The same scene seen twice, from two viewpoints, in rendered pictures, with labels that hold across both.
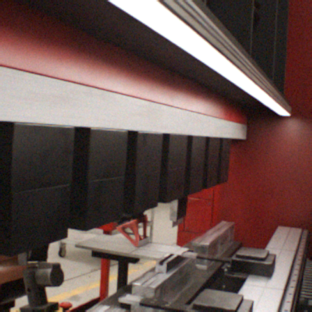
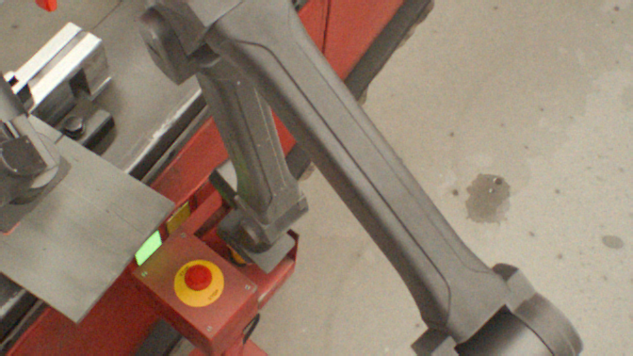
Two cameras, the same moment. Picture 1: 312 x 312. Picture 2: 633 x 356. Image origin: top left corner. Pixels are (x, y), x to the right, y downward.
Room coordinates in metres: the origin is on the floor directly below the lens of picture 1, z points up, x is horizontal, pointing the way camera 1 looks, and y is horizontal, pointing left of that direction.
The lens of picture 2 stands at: (1.78, 0.40, 1.83)
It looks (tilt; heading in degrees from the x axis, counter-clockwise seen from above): 61 degrees down; 184
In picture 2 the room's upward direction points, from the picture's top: 9 degrees clockwise
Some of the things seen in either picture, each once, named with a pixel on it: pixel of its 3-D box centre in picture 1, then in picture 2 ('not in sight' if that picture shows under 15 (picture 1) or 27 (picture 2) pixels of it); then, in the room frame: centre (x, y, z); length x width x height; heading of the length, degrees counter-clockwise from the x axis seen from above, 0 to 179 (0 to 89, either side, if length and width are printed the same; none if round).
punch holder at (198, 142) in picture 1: (183, 163); not in sight; (1.40, -0.09, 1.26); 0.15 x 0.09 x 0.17; 160
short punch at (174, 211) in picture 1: (178, 209); not in sight; (1.38, -0.09, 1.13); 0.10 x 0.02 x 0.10; 160
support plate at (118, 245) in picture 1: (127, 246); (41, 205); (1.43, 0.05, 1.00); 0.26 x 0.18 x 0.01; 70
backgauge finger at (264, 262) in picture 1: (227, 257); not in sight; (1.32, -0.23, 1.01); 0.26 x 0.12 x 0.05; 70
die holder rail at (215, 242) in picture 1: (214, 242); not in sight; (1.90, -0.27, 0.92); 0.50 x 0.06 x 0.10; 160
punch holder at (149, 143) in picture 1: (130, 169); not in sight; (1.03, 0.04, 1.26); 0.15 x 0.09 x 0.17; 160
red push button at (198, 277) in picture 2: (65, 308); (198, 280); (1.41, 0.23, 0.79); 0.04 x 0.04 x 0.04
